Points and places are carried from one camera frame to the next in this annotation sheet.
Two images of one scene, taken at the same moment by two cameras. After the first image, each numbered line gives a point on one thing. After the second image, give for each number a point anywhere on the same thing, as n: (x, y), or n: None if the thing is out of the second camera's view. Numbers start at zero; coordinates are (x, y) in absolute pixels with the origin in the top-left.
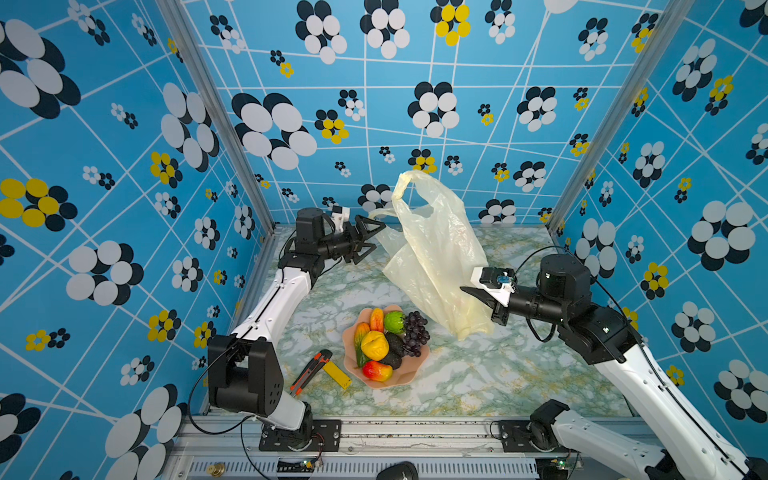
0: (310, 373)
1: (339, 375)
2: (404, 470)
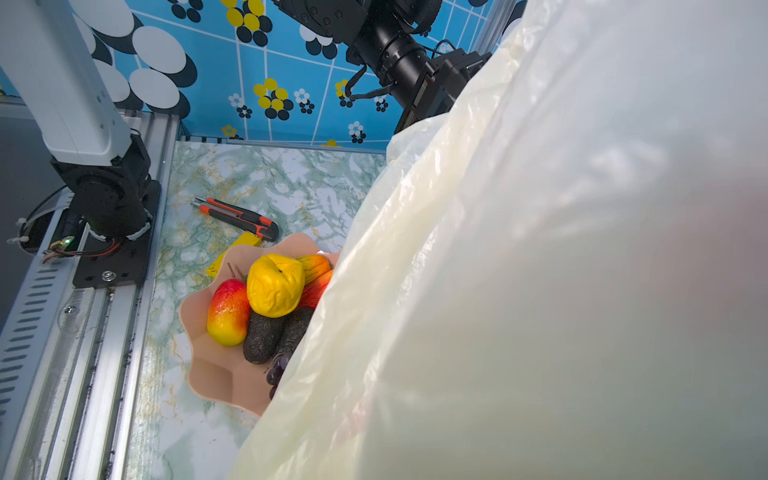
0: (261, 225)
1: (246, 238)
2: None
